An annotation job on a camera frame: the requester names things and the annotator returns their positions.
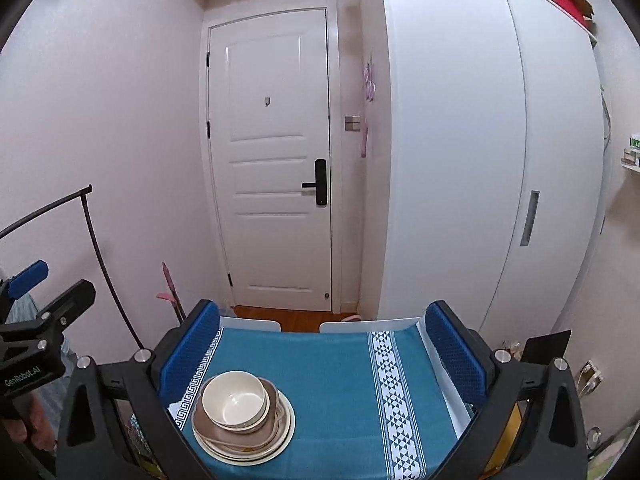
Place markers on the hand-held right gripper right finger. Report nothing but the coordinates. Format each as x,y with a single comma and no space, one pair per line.
455,350

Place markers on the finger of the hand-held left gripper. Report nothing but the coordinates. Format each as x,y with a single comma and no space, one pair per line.
70,302
30,275

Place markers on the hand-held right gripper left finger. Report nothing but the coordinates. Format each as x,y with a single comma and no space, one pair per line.
195,350

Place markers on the brown square bowl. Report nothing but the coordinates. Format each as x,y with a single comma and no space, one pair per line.
210,425

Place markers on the white gold-rimmed plate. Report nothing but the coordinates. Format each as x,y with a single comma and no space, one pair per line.
240,456

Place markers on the person's left hand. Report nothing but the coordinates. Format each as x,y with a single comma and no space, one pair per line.
42,425

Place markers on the black board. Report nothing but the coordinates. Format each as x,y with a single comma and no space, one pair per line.
545,347

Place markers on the black clothes rack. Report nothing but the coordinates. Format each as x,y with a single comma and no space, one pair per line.
88,190

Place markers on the pink slipper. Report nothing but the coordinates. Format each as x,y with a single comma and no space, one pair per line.
350,318

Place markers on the blue patterned tablecloth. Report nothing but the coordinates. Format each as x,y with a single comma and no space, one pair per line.
340,400

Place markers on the white panel door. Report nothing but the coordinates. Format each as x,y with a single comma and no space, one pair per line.
270,185

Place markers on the white wardrobe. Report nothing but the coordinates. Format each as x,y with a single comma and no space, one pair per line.
450,160

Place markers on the pink hanging ornament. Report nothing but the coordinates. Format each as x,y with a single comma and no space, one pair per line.
368,85

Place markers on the red box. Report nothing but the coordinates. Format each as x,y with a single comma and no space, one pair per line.
570,5

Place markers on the wall power socket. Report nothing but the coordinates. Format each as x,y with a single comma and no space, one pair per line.
591,375

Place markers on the grey light switch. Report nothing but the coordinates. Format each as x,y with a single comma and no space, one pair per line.
351,123

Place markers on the small wall shelf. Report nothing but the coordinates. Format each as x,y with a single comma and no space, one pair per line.
631,157

